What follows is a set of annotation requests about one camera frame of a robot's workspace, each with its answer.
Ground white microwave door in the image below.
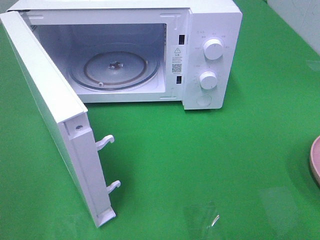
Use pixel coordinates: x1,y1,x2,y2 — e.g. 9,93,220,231
0,11,121,227

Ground pink plate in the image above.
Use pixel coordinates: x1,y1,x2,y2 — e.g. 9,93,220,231
309,136,320,186

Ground white microwave oven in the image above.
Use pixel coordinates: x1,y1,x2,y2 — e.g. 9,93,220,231
5,0,243,110

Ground glass microwave turntable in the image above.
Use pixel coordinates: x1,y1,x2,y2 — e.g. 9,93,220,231
69,42,161,91

